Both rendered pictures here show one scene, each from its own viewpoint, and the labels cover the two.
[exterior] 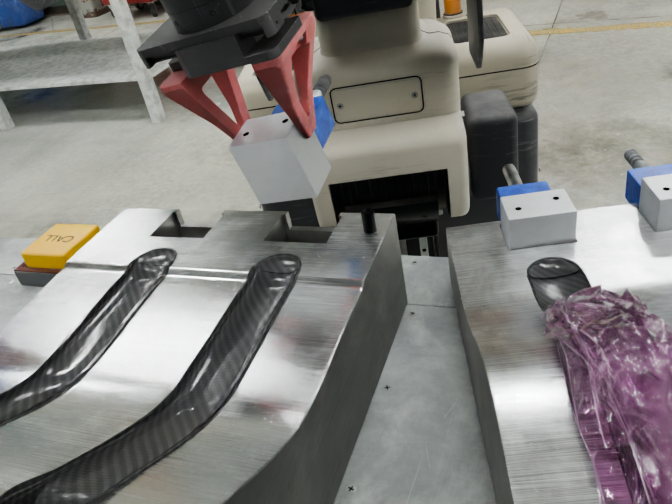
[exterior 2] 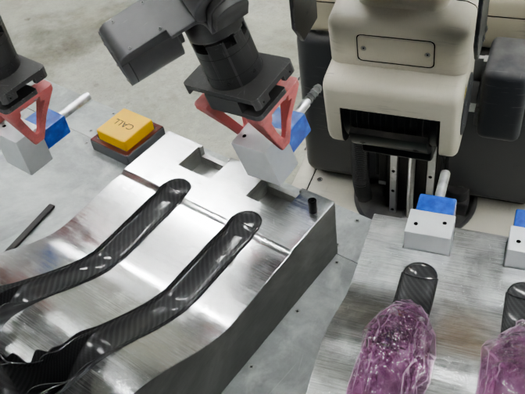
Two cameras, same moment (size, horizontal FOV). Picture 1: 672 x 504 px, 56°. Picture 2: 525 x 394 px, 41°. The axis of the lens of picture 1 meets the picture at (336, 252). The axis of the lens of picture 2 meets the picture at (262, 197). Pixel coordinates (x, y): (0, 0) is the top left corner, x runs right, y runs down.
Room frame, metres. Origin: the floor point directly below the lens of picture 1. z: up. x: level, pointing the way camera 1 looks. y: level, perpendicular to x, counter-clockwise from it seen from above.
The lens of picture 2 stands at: (-0.13, -0.14, 1.46)
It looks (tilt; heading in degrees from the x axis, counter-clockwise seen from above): 44 degrees down; 18
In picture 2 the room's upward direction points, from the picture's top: 9 degrees counter-clockwise
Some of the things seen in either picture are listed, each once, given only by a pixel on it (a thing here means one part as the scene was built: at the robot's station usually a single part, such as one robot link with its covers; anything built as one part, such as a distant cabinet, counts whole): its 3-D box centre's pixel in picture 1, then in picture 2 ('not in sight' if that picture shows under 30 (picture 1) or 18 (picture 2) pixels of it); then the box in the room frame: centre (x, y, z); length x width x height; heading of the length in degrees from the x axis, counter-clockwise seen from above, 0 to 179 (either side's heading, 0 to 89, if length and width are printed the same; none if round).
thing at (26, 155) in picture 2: not in sight; (51, 123); (0.49, 0.32, 0.93); 0.13 x 0.05 x 0.05; 155
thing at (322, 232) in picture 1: (309, 245); (276, 202); (0.43, 0.02, 0.87); 0.05 x 0.05 x 0.04; 65
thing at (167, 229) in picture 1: (195, 240); (208, 172); (0.48, 0.12, 0.87); 0.05 x 0.05 x 0.04; 65
